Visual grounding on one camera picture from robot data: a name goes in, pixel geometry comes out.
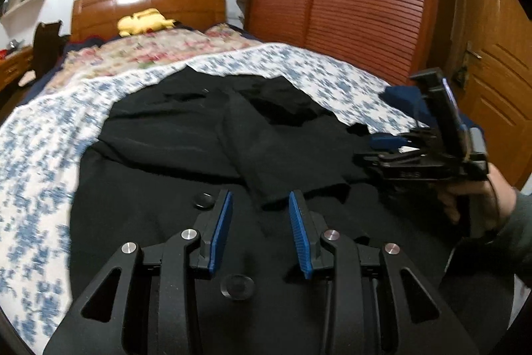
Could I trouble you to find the folded navy cloth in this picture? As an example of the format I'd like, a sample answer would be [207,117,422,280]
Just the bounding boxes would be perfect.
[382,85,437,123]

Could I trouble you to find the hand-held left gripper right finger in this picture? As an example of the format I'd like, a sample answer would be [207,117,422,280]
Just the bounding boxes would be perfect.
[288,190,468,355]

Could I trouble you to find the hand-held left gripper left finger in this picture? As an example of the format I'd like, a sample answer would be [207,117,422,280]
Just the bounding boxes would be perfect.
[44,189,233,355]

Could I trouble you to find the yellow plush toy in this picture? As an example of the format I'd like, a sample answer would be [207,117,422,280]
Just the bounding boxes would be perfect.
[117,8,175,37]

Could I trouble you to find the person's right hand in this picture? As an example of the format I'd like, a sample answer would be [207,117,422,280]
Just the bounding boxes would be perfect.
[438,163,518,237]

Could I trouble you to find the wooden bed headboard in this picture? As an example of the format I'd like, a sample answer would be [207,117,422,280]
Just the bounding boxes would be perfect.
[70,0,228,44]

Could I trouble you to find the wooden door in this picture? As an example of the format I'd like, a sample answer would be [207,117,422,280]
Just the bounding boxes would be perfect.
[451,0,532,189]

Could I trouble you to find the wooden desk with cabinets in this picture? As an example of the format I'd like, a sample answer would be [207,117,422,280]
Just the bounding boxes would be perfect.
[0,45,36,93]

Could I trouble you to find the person's right forearm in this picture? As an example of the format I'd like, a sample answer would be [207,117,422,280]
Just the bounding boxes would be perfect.
[443,189,532,297]

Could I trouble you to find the black buttoned coat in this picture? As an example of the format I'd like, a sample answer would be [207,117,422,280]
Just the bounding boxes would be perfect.
[68,66,462,355]

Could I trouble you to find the metal door handle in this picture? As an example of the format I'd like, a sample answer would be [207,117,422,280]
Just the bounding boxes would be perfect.
[455,43,483,85]

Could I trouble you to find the blue floral bed sheet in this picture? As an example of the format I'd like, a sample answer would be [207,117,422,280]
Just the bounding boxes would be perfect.
[0,43,429,347]

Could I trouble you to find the pink floral quilt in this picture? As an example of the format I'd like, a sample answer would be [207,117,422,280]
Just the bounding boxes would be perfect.
[44,24,267,93]

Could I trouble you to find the dark chair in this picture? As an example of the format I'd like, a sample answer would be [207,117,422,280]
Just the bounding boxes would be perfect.
[32,21,71,77]

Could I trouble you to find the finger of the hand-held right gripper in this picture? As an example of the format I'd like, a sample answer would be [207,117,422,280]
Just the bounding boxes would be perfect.
[369,131,416,151]
[352,152,400,173]

